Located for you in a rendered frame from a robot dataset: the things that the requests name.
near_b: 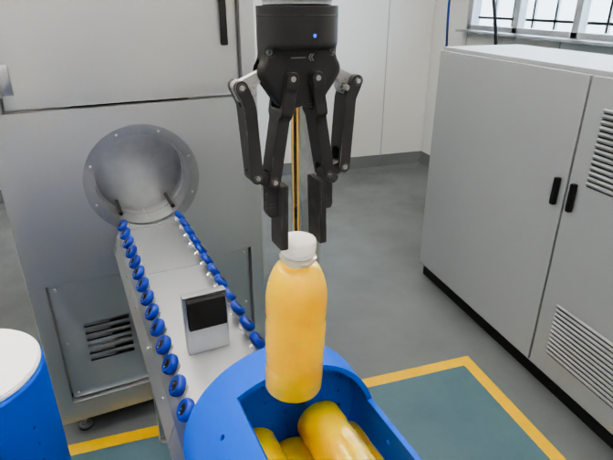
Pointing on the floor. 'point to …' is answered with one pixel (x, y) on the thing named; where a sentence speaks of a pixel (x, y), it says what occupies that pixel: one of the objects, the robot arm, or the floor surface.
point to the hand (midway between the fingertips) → (298, 213)
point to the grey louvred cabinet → (529, 211)
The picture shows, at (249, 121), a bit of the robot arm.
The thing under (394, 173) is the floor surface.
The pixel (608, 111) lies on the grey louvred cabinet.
